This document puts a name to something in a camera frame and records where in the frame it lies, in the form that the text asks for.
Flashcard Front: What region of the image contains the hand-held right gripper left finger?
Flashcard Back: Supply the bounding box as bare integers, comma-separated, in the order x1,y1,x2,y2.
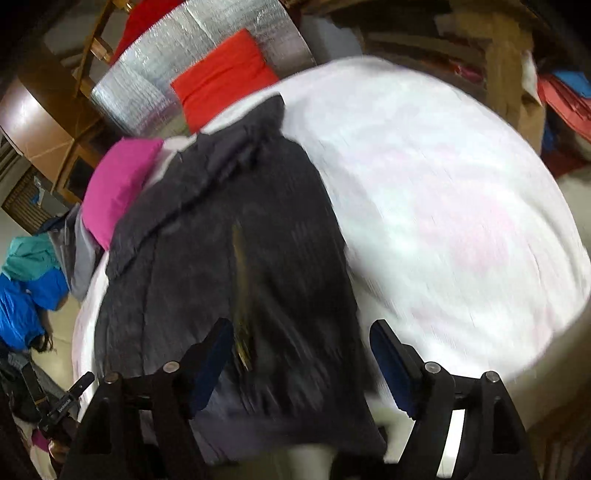
60,318,236,480

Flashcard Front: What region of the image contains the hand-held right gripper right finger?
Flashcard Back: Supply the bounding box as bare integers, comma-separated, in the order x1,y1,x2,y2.
369,318,541,480

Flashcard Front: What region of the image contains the dark grey jacket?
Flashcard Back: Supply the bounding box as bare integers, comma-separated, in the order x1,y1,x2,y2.
95,92,387,464

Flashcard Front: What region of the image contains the blue jacket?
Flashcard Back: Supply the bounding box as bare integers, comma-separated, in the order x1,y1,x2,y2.
0,268,70,352

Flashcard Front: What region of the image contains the grey cloth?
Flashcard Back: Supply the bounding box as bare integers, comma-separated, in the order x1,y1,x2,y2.
46,205,102,301

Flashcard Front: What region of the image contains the teal cloth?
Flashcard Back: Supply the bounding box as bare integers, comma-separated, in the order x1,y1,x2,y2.
2,233,63,282

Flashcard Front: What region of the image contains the white fluffy blanket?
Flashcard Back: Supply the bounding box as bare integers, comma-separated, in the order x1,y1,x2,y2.
71,55,587,480

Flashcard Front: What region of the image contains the pink pillow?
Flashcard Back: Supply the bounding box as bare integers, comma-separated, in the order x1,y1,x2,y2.
82,137,164,252

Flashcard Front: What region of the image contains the brown slatted screen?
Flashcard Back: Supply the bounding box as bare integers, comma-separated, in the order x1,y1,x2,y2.
0,171,47,232

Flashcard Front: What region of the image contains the red pillow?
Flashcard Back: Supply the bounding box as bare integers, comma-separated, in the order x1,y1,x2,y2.
170,28,280,134

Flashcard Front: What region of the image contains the wooden cabinet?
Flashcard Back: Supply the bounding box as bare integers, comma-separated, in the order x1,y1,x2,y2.
0,44,114,204

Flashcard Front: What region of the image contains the silver foil mat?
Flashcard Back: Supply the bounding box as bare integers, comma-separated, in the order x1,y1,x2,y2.
90,0,317,139

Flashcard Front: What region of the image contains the cardboard box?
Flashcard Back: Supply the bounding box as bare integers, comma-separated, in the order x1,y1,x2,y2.
485,9,548,153

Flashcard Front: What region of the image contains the wooden railing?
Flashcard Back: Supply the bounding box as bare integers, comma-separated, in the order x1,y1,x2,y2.
71,0,139,97

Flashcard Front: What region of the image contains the red cloth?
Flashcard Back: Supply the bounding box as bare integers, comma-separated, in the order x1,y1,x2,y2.
111,0,185,65

